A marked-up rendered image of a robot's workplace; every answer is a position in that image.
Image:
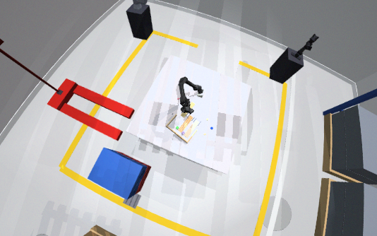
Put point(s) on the pale orange strip with orange dots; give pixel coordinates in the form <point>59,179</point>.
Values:
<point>189,118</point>

